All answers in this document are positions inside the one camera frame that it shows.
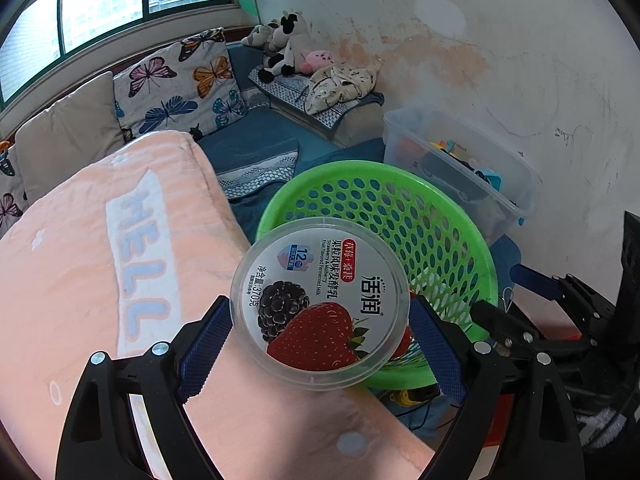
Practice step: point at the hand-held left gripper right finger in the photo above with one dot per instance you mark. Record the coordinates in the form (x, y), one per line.
(440, 355)

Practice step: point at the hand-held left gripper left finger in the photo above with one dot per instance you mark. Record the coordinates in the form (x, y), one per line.
(200, 355)

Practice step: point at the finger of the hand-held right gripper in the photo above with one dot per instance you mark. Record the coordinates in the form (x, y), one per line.
(515, 335)
(535, 280)

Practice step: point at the round strawberry yogurt tub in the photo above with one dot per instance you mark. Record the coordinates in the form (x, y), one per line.
(310, 300)

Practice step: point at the green plastic basket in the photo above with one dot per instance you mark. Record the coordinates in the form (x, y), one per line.
(400, 210)

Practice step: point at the person's right hand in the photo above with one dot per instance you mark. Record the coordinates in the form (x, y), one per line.
(600, 425)

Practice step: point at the red plastic stool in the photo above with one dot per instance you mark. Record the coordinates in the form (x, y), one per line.
(560, 335)

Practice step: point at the pink blanket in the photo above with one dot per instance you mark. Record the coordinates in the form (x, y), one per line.
(75, 285)

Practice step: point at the clear plastic storage box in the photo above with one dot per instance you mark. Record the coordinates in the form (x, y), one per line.
(450, 140)

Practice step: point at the blue grey striped towel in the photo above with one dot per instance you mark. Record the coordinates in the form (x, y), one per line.
(260, 175)

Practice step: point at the blue sofa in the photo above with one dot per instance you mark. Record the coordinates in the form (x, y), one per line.
(260, 135)

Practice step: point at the small butterfly print cushion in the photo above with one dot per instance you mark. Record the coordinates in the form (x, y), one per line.
(10, 195)

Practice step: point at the beige cushion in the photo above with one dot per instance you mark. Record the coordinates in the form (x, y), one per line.
(70, 135)

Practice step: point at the large butterfly print cushion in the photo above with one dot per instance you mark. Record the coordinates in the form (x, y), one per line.
(170, 85)

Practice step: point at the grey striped mat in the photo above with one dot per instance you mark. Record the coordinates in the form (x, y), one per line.
(290, 97)

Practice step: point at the cream printed cloth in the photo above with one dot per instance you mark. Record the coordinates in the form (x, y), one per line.
(340, 85)

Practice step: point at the sitting cow plush toy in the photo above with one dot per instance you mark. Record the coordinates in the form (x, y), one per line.
(282, 62)

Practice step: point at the pink plush toy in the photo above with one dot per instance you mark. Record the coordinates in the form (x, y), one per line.
(317, 60)

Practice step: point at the lying cow plush toy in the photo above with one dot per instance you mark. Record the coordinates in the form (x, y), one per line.
(280, 30)

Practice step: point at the green framed window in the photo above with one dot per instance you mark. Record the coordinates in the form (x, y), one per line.
(100, 5)

